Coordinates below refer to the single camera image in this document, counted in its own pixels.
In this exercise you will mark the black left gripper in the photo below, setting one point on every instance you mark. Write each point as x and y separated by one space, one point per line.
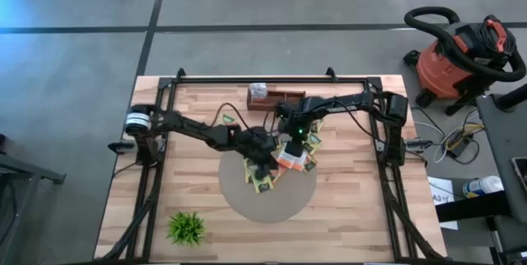
261 154

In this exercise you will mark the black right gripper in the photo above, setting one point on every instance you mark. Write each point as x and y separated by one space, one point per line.
294 139

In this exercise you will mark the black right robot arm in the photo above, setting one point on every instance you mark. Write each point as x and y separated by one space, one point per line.
350 106

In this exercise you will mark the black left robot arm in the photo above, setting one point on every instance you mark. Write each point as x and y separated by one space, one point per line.
185 125

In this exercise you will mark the brown wooden tea organiser box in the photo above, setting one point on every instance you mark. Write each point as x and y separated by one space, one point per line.
288 102

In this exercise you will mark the round grey table mat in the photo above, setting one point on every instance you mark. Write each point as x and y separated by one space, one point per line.
267 207

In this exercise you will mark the green artificial plant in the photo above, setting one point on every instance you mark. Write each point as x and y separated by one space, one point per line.
186 229

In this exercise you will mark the orange black shop vacuum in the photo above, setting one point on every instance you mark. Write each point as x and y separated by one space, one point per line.
440 71

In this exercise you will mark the black power adapter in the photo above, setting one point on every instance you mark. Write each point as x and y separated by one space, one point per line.
458 145

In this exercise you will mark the white paper sheet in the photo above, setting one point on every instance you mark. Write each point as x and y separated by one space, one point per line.
444 215

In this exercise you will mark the black shelf bar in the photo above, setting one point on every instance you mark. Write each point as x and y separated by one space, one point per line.
473 207

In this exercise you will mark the white wipes canister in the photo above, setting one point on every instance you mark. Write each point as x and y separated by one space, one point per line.
481 187

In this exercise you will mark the grey desk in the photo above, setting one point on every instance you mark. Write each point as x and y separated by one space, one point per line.
506 133

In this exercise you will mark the black metal stand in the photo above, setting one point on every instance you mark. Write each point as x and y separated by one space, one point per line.
24 170

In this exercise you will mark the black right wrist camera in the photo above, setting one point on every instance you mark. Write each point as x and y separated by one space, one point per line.
287 112

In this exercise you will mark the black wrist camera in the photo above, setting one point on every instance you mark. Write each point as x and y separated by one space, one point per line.
257 134
287 112

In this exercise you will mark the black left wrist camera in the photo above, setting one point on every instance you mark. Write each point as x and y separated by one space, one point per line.
257 134

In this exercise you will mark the black aluminium table frame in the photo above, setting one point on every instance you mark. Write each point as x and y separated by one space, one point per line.
226 80

